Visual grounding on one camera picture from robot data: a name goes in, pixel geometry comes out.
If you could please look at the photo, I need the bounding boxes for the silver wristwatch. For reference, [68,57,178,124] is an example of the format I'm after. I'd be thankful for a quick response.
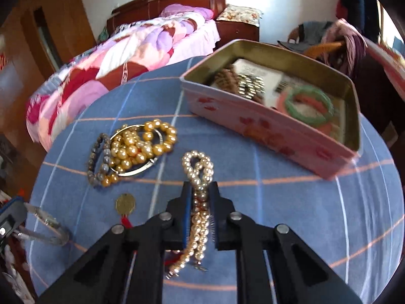
[13,203,70,246]

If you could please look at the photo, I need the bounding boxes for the red knot coin charm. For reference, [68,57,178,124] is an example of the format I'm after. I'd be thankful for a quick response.
[115,194,183,268]

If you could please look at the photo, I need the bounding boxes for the grey stone bead bracelet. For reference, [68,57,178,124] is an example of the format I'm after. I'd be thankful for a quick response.
[86,132,112,187]

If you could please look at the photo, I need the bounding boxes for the gold pearl necklace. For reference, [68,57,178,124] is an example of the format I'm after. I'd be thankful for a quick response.
[100,118,178,188]

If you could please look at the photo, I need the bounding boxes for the white pearl bracelet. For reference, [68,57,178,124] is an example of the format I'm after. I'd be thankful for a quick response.
[164,150,216,280]

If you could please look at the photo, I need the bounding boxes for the pink bangle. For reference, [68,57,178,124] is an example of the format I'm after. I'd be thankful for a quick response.
[277,85,334,129]

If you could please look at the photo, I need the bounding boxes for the green jade bangle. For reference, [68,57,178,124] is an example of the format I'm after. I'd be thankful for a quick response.
[282,85,334,127]

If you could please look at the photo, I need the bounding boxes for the brown wooden bead bracelet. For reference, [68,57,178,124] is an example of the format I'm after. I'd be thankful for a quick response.
[214,67,265,104]

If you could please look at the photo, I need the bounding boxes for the blue plaid tablecloth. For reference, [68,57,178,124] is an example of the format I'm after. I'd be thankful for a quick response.
[25,58,404,303]

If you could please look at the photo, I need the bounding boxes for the pink metal tin box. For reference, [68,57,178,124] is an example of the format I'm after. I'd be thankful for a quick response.
[180,39,361,179]

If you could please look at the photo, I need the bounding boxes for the printed paper in tin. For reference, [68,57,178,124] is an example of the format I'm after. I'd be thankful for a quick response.
[211,58,284,108]

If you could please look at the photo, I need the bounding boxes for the wooden wardrobe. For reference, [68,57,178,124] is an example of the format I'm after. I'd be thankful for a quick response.
[0,0,98,178]

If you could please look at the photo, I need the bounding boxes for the dark wooden desk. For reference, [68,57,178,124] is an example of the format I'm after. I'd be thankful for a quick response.
[354,40,404,137]

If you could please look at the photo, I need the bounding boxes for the wicker chair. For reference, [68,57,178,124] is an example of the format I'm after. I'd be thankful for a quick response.
[287,28,345,59]

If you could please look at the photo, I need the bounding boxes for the pink purple clothes on chair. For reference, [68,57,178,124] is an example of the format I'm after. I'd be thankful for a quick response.
[321,18,367,78]

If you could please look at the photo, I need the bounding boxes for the grey garment on chair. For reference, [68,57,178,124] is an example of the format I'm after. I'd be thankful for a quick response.
[277,21,333,53]

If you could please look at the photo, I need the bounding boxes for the dark wooden nightstand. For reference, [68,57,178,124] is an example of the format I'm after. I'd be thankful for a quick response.
[216,21,259,49]

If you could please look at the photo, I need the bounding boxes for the bed with patchwork quilt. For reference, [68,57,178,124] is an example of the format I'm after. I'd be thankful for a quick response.
[25,12,220,150]

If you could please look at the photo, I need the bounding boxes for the floral cushion on nightstand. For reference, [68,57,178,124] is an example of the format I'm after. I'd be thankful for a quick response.
[217,4,262,28]

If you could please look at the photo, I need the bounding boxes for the purple pillow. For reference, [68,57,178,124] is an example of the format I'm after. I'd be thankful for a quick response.
[159,4,213,21]

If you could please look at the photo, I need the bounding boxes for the dark coats on rack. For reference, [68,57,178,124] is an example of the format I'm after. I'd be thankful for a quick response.
[336,0,380,43]

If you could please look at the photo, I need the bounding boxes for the wooden headboard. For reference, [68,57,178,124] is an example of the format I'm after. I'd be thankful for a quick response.
[106,0,226,34]

